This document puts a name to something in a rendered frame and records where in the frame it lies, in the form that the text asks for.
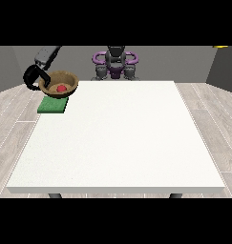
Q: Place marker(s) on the dark table leg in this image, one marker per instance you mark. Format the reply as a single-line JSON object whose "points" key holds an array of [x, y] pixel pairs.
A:
{"points": [[55, 195], [175, 195]]}

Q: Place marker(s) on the grey robot trunk purple rings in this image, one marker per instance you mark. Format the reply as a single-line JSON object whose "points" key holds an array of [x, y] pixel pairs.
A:
{"points": [[115, 65]]}

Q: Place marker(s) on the yellow cup with melon print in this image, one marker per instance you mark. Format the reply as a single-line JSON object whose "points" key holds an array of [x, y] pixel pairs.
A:
{"points": [[220, 46]]}

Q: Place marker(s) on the green square pad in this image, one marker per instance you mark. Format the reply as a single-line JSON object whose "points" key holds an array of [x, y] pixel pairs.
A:
{"points": [[52, 105]]}

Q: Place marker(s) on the brown wooden bowl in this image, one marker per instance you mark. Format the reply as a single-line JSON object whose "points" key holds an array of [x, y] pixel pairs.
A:
{"points": [[59, 83]]}

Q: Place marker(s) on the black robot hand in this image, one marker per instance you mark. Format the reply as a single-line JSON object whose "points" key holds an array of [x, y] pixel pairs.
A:
{"points": [[32, 75]]}

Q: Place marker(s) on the small red ball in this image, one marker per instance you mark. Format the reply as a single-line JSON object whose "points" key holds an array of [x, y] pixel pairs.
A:
{"points": [[60, 88]]}

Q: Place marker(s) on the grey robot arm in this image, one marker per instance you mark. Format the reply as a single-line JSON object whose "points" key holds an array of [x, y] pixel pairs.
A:
{"points": [[46, 56]]}

